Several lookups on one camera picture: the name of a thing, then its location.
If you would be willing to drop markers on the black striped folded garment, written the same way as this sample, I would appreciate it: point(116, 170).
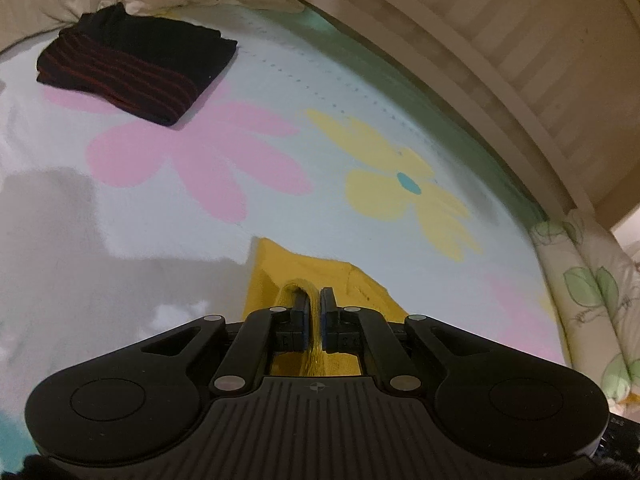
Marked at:
point(135, 67)

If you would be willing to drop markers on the floral folded duvet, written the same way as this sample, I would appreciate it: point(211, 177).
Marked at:
point(590, 300)

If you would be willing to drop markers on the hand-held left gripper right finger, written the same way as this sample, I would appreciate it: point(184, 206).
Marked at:
point(327, 327)

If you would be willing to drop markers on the wooden headboard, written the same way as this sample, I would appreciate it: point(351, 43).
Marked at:
point(490, 45)

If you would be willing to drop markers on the yellow knit sweater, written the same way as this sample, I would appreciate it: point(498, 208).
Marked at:
point(305, 272)

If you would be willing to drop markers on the floral bed sheet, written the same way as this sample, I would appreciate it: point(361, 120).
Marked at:
point(210, 160)

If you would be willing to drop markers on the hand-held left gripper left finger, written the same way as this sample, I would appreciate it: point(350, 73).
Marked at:
point(300, 327)

